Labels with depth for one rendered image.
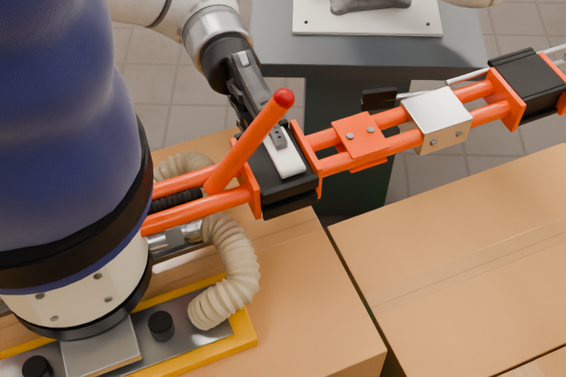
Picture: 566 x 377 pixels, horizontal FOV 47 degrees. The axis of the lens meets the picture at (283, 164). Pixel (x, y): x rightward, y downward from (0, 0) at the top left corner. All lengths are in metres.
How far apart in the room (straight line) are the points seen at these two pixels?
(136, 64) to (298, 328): 1.83
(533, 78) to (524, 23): 1.90
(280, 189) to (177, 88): 1.70
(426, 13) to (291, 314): 0.87
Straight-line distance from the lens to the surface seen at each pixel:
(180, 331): 0.79
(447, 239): 1.38
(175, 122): 2.29
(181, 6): 0.93
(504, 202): 1.47
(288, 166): 0.75
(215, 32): 0.89
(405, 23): 1.47
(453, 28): 1.50
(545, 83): 0.90
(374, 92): 0.84
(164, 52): 2.54
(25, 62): 0.46
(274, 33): 1.44
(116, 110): 0.57
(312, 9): 1.49
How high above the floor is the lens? 1.69
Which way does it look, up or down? 52 degrees down
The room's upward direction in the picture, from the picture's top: straight up
